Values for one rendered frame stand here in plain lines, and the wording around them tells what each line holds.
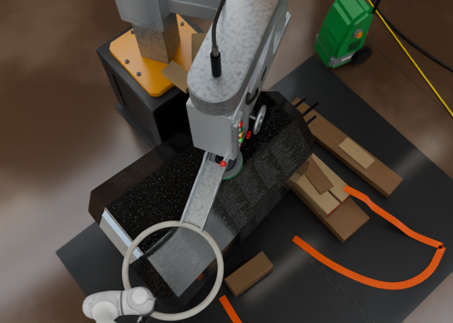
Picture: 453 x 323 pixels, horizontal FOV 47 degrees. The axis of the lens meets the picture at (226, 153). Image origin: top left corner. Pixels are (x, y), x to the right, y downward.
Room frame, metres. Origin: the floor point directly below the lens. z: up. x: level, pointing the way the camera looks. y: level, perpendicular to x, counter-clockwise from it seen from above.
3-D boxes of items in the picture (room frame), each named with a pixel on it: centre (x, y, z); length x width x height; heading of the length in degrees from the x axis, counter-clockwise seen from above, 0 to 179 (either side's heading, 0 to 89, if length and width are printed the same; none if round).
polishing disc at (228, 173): (1.15, 0.02, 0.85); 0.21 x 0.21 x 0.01
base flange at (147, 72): (1.95, 0.37, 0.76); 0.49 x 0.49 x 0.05; 38
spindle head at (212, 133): (1.22, -0.01, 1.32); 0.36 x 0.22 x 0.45; 156
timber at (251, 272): (0.68, -0.10, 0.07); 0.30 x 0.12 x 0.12; 123
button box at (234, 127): (1.04, -0.05, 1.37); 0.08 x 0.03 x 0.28; 156
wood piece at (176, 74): (1.72, 0.26, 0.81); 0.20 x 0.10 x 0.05; 46
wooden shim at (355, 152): (1.47, -0.91, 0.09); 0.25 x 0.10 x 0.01; 41
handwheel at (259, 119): (1.21, -0.14, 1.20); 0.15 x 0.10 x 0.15; 156
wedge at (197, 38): (1.91, 0.13, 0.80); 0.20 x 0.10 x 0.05; 179
